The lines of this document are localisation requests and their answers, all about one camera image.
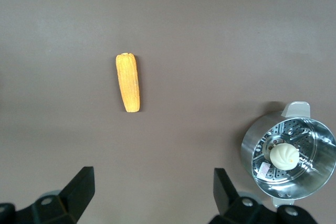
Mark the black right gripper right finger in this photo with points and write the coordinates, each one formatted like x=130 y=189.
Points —
x=236 y=211

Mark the yellow corn cob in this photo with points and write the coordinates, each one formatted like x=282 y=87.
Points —
x=128 y=85

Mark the white steamed bun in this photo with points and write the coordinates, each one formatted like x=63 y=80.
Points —
x=283 y=157

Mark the perforated steel steamer tray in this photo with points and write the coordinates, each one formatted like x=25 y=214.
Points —
x=302 y=140

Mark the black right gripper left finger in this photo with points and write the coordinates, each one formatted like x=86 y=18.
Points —
x=65 y=203

